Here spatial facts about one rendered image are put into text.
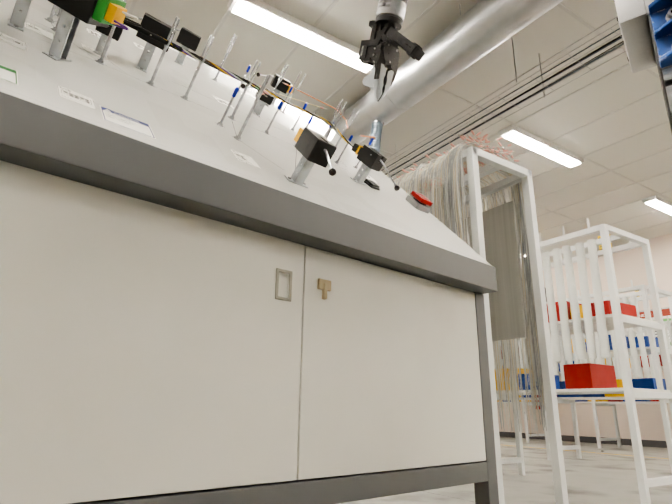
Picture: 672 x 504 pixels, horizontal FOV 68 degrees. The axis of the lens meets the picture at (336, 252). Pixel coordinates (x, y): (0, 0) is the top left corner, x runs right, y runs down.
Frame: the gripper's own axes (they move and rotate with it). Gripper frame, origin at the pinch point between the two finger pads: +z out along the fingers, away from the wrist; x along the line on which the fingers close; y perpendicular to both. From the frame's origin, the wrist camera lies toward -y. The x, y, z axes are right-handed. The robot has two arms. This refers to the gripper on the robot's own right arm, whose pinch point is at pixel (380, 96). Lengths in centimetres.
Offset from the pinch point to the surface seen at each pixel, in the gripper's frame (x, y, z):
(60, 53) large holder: 73, 12, 16
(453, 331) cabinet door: -3, -32, 54
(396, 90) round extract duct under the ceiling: -230, 155, -79
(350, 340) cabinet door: 30, -27, 56
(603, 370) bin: -297, -22, 101
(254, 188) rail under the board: 52, -17, 32
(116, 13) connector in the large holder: 69, 3, 9
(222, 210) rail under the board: 58, -18, 36
